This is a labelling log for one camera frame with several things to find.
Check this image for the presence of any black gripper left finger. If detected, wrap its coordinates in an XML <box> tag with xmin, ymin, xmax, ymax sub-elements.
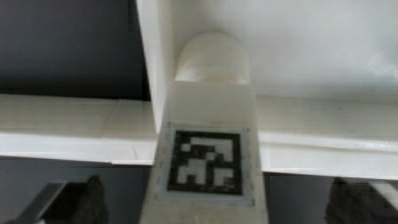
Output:
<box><xmin>37</xmin><ymin>176</ymin><xmax>110</xmax><ymax>224</ymax></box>

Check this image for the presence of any white square table top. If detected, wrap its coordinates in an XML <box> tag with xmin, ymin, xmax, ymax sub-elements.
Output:
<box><xmin>137</xmin><ymin>0</ymin><xmax>398</xmax><ymax>129</ymax></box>

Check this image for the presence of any white table leg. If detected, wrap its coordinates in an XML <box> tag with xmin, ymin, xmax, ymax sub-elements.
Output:
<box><xmin>138</xmin><ymin>32</ymin><xmax>268</xmax><ymax>224</ymax></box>

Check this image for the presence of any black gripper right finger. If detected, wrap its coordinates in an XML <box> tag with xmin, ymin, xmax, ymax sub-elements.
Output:
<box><xmin>325</xmin><ymin>177</ymin><xmax>398</xmax><ymax>224</ymax></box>

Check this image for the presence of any white front fence rail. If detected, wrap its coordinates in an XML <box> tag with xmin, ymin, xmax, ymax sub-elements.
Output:
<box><xmin>0</xmin><ymin>94</ymin><xmax>398</xmax><ymax>180</ymax></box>

